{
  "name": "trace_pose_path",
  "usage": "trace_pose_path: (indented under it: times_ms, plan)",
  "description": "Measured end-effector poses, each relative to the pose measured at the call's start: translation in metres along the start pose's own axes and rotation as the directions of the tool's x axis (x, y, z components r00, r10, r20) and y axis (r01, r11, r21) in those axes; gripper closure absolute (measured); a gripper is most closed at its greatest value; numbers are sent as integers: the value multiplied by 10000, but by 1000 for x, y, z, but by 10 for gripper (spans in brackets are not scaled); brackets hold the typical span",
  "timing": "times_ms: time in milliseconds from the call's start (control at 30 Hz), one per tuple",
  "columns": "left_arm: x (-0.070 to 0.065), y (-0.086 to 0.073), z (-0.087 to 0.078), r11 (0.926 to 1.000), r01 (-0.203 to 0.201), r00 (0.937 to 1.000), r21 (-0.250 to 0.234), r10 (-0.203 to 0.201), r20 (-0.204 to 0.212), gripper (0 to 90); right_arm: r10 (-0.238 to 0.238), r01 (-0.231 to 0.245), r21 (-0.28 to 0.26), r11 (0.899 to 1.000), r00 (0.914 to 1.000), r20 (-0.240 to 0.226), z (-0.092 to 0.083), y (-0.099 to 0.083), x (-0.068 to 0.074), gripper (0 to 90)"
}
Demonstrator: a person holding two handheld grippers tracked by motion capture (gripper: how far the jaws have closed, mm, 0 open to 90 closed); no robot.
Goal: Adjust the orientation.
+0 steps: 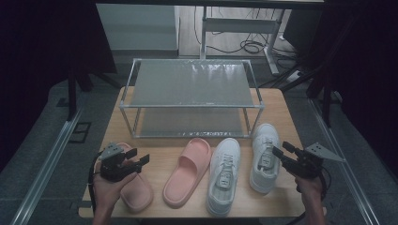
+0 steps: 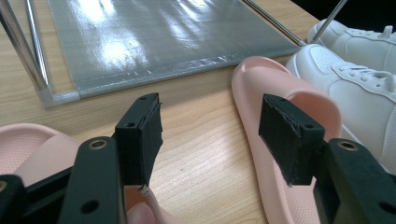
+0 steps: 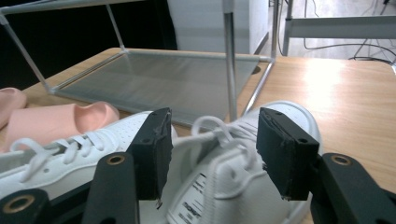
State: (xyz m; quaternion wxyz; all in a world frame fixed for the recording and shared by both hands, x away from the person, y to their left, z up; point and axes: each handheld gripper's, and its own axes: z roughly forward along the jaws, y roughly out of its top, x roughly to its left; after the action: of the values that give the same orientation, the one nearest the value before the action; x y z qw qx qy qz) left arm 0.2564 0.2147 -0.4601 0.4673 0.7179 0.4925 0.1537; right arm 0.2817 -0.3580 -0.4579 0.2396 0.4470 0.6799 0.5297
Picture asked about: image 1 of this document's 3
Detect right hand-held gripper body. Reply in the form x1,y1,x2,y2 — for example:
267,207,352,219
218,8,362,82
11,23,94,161
281,142,345,180

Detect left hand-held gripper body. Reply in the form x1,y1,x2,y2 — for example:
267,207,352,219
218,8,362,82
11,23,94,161
99,142,143,184

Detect white sneaker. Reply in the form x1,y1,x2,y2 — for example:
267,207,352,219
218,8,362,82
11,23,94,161
205,137,242,218
249,122,282,195

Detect pink slipper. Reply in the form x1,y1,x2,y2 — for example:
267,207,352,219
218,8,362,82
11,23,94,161
161,137,213,209
115,142,155,215

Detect metal two-tier shoe rack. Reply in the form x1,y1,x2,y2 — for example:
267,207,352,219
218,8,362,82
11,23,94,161
118,57,266,140

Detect person's right hand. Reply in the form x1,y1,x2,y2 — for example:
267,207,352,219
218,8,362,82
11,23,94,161
294,173,325,203

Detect person's left hand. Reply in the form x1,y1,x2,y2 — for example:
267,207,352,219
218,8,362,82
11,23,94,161
92,158,139,214

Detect black metal stand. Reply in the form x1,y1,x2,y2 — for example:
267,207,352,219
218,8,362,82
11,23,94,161
258,60,345,128
66,60,122,122

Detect white power strip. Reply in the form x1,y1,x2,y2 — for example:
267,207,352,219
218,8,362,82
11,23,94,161
285,69,305,83

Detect white cabinet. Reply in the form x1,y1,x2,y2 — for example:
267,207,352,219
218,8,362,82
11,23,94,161
96,3,181,52

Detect left hand-held gripper black cable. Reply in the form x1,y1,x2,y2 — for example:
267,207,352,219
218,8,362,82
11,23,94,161
87,151,105,218

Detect hand-held gripper black cable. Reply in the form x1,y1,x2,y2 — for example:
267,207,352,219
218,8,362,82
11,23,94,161
290,172,332,225
87,151,105,218

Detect right hand-held gripper black cable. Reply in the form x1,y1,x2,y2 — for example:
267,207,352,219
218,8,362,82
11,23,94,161
290,172,332,225

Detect aluminium floor rail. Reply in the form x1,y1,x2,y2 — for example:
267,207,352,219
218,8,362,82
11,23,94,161
9,107,84,225
307,97,382,225

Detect black floor frame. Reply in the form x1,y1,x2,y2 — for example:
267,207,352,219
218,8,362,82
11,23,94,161
68,121,93,144

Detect black cables on floor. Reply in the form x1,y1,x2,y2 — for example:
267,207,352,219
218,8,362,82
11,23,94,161
192,6,299,61

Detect white desk frame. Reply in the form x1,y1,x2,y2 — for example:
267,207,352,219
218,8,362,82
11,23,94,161
199,6,282,76

